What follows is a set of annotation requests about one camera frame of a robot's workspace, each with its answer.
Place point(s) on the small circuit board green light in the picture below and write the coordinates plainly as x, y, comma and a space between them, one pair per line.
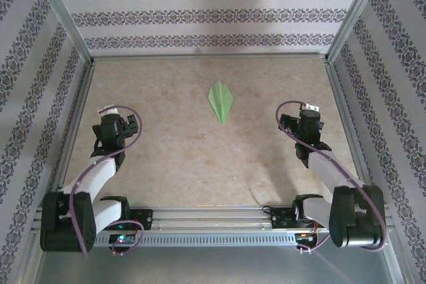
122, 238

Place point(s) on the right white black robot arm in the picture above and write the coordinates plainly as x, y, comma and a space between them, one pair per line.
329, 172

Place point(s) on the light green paper sheet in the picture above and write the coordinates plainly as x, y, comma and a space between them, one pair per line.
220, 101

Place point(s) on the aluminium side rail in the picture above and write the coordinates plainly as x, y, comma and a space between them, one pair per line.
72, 131
351, 131

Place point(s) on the aluminium frame post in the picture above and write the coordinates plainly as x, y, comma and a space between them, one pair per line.
352, 18
65, 18

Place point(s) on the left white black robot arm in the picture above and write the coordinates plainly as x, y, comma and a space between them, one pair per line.
93, 177

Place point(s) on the aluminium cross rail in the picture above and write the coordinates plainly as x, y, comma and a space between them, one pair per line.
213, 55

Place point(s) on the grey metal sheet panel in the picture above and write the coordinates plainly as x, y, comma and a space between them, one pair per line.
213, 264

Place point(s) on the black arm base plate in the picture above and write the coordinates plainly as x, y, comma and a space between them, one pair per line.
144, 219
283, 217

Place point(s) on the aluminium mounting rail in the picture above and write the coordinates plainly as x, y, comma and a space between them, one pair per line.
213, 217

